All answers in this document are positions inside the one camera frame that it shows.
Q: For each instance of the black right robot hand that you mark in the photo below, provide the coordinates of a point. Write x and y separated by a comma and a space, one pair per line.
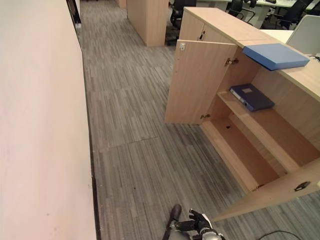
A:
204, 221

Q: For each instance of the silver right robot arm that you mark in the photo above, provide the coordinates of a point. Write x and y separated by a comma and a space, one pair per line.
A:
211, 235

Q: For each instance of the brass cabinet door hinge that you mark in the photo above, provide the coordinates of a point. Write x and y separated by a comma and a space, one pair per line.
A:
205, 116
258, 186
231, 61

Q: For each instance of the wooden cabinet shelf board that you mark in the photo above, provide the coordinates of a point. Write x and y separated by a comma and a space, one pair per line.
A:
252, 126

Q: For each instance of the wooden cabinet door with lock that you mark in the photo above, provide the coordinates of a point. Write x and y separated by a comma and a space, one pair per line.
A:
200, 82

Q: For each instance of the open wooden office cabinet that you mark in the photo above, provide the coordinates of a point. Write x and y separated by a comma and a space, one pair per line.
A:
297, 105

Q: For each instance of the light blue flat folder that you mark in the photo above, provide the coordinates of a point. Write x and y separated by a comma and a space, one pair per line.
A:
275, 55

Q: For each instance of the closed wooden office cabinet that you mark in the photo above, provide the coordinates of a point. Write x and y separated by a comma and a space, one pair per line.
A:
222, 22

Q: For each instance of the beige office desk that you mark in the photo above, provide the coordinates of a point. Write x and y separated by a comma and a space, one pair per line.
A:
280, 35

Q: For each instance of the tall wooden cabinet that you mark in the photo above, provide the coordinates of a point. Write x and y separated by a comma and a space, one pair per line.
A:
150, 22

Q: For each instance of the black office chair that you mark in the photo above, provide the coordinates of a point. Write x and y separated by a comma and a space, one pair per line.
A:
295, 13
181, 11
241, 7

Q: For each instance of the white office desk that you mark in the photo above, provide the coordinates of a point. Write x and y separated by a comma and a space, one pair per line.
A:
262, 10

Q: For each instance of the dark blue binder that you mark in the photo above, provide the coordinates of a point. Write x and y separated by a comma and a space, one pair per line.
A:
255, 97

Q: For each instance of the silver door lock plate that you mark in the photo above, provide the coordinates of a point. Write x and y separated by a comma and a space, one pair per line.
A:
182, 46

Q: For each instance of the white chair backrest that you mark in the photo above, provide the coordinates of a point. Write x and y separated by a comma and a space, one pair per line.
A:
306, 32

